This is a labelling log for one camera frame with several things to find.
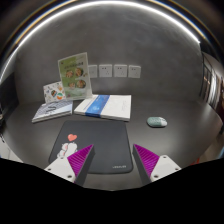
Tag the small colourful card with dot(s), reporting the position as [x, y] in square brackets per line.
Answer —
[53, 92]

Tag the white wall socket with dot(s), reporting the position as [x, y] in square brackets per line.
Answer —
[120, 70]
[93, 72]
[105, 71]
[134, 71]

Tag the white book with blue band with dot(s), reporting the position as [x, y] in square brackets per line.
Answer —
[116, 107]

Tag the pale green computer mouse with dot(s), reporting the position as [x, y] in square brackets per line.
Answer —
[156, 122]

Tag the green menu sign stand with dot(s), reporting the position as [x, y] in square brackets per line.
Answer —
[75, 78]

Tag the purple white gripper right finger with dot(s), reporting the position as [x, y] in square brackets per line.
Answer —
[152, 167]

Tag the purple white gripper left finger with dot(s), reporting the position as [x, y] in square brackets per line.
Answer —
[73, 168]

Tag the black mouse pad with cartoon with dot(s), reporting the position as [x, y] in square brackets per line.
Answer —
[110, 141]

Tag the grey patterned book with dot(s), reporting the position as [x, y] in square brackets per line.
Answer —
[53, 110]

